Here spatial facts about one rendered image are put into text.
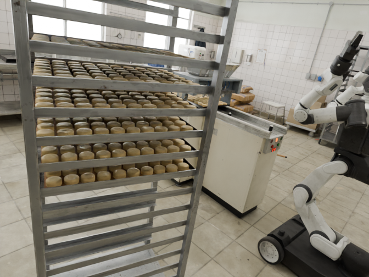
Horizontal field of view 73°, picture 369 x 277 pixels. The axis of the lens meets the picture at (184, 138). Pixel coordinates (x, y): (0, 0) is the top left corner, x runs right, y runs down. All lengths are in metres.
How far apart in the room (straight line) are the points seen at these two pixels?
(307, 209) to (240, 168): 0.63
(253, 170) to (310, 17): 4.62
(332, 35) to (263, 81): 1.66
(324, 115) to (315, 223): 0.86
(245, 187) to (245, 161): 0.24
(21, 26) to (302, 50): 5.90
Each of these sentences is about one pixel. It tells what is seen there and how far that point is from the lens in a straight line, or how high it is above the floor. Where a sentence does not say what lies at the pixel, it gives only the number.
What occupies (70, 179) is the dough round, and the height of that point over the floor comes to 0.97.
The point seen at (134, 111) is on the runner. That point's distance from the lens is 0.87.
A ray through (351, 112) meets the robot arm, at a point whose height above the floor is 1.24.
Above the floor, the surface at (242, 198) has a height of 0.23.
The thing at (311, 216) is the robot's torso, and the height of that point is 0.42.
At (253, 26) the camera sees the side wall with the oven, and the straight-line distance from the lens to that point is 6.88.
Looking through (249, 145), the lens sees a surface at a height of 0.73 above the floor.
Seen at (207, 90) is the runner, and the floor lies 1.32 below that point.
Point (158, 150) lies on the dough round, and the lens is 1.01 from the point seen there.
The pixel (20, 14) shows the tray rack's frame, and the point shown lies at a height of 1.48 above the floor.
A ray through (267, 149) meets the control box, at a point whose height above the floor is 0.74.
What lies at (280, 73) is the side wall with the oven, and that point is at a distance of 6.44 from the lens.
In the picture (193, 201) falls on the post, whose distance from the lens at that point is 1.15.
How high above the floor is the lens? 1.48
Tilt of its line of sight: 21 degrees down
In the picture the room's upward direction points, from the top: 9 degrees clockwise
